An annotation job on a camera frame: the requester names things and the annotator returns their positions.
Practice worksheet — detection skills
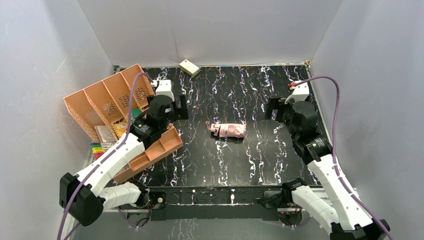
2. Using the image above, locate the black and pink folding umbrella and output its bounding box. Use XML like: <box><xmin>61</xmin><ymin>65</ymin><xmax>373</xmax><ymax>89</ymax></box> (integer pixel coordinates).
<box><xmin>205</xmin><ymin>121</ymin><xmax>248</xmax><ymax>139</ymax></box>

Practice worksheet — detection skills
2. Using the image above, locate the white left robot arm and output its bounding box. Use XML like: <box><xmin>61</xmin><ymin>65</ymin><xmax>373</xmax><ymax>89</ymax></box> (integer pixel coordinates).
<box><xmin>59</xmin><ymin>94</ymin><xmax>189</xmax><ymax>227</ymax></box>

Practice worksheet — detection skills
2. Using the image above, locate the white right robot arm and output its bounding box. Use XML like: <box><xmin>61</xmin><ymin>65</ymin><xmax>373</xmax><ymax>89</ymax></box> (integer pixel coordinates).
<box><xmin>265</xmin><ymin>97</ymin><xmax>390</xmax><ymax>240</ymax></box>

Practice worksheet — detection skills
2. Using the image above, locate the yellow notebook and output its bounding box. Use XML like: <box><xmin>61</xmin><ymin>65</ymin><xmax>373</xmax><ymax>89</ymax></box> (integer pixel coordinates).
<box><xmin>112</xmin><ymin>120</ymin><xmax>128</xmax><ymax>139</ymax></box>

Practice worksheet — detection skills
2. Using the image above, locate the white small box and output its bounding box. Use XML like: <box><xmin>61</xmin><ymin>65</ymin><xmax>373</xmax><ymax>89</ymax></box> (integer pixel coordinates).
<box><xmin>179</xmin><ymin>59</ymin><xmax>200</xmax><ymax>77</ymax></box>

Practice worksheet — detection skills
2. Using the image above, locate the white paper pad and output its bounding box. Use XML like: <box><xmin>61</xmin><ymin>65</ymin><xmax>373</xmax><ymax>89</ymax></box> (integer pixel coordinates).
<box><xmin>94</xmin><ymin>125</ymin><xmax>116</xmax><ymax>143</ymax></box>

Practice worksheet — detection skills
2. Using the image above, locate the orange plastic desk organizer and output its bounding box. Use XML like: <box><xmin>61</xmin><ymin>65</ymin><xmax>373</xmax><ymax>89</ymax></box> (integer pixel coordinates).
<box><xmin>63</xmin><ymin>64</ymin><xmax>183</xmax><ymax>184</ymax></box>

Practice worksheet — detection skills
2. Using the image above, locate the colourful marker set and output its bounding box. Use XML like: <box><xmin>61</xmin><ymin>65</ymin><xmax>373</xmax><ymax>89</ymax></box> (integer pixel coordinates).
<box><xmin>90</xmin><ymin>142</ymin><xmax>105</xmax><ymax>160</ymax></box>

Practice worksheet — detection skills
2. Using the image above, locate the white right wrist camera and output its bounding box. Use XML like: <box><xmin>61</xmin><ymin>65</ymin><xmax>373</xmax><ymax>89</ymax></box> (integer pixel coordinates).
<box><xmin>284</xmin><ymin>80</ymin><xmax>310</xmax><ymax>104</ymax></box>

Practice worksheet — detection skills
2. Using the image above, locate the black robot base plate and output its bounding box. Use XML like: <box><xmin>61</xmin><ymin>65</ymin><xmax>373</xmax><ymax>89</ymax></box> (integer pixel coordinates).
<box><xmin>149</xmin><ymin>186</ymin><xmax>307</xmax><ymax>225</ymax></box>

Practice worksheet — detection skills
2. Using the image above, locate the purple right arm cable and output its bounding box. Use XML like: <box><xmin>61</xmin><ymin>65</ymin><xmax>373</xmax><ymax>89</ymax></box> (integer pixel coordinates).
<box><xmin>296</xmin><ymin>75</ymin><xmax>395</xmax><ymax>240</ymax></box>

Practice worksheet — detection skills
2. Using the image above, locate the aluminium frame rail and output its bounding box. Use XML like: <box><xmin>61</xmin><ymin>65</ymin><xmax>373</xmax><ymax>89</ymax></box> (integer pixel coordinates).
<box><xmin>57</xmin><ymin>145</ymin><xmax>374</xmax><ymax>240</ymax></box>

